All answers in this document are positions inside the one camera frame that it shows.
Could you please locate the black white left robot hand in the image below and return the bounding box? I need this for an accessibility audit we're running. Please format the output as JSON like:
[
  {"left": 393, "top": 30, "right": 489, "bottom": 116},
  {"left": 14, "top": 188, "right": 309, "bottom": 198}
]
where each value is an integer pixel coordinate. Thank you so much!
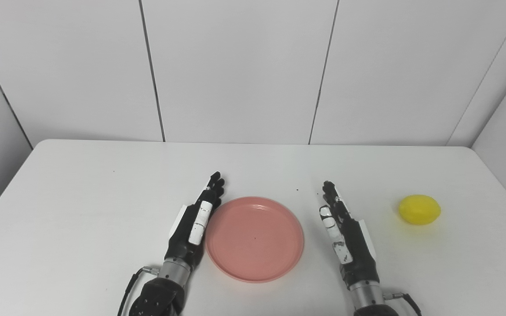
[{"left": 164, "top": 172, "right": 226, "bottom": 266}]

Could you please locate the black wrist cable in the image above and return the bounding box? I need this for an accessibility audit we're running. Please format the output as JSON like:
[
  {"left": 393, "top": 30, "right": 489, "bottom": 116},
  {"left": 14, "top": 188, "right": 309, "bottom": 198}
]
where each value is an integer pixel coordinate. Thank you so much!
[
  {"left": 384, "top": 292, "right": 423, "bottom": 316},
  {"left": 117, "top": 266, "right": 160, "bottom": 316}
]

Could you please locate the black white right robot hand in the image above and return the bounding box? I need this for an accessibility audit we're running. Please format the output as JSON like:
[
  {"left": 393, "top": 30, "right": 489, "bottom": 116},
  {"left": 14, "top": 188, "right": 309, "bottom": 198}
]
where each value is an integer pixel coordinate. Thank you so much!
[{"left": 319, "top": 180, "right": 380, "bottom": 290}]

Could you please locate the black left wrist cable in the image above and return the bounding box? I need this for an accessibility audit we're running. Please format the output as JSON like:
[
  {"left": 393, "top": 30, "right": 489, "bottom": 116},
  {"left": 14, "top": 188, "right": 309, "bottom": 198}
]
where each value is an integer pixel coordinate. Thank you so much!
[{"left": 117, "top": 266, "right": 160, "bottom": 316}]

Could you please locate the pink round plate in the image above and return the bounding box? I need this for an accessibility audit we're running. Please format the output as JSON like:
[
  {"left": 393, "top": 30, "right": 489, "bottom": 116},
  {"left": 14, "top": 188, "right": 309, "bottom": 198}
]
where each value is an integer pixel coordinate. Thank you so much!
[{"left": 205, "top": 197, "right": 305, "bottom": 283}]

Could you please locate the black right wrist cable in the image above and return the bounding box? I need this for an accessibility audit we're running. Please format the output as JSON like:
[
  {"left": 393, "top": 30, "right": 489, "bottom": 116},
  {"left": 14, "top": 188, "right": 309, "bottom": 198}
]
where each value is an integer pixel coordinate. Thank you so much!
[{"left": 384, "top": 292, "right": 423, "bottom": 316}]

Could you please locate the yellow lemon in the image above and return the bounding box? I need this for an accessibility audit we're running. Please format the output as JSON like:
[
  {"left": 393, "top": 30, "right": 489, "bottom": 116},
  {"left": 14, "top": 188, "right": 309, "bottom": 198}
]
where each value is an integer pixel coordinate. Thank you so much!
[{"left": 399, "top": 194, "right": 441, "bottom": 226}]

